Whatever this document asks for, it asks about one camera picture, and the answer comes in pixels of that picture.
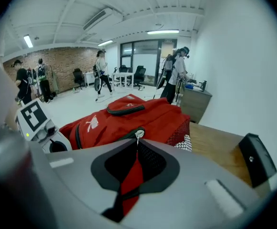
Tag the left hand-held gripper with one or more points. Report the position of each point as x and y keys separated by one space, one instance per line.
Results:
x=32 y=114

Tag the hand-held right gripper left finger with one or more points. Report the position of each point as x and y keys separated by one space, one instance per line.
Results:
x=76 y=175

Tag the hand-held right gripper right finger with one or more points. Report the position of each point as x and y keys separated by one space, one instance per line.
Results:
x=195 y=187

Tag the red backpack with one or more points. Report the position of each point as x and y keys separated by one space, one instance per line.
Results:
x=133 y=120

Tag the person's left forearm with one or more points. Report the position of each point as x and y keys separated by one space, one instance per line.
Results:
x=10 y=118

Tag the wooden table with black legs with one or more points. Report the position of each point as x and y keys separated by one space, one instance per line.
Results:
x=214 y=142

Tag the black office chair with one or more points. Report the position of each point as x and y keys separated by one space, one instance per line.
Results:
x=78 y=77
x=139 y=74
x=124 y=68

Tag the black box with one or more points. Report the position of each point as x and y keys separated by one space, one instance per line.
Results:
x=259 y=156

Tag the white low cabinet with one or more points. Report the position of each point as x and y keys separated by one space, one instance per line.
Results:
x=89 y=77

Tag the white desk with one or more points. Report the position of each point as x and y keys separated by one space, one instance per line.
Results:
x=122 y=74

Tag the blue object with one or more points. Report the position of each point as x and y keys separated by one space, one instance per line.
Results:
x=189 y=86

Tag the black desktop device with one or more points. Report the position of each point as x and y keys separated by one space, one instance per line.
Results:
x=203 y=86

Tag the ceiling tube light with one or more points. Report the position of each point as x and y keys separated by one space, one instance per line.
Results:
x=105 y=42
x=163 y=32
x=28 y=41

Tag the ceiling air conditioner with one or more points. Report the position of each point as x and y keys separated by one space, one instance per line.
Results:
x=97 y=18

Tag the glass partition with black frame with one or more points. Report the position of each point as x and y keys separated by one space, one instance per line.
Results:
x=147 y=56

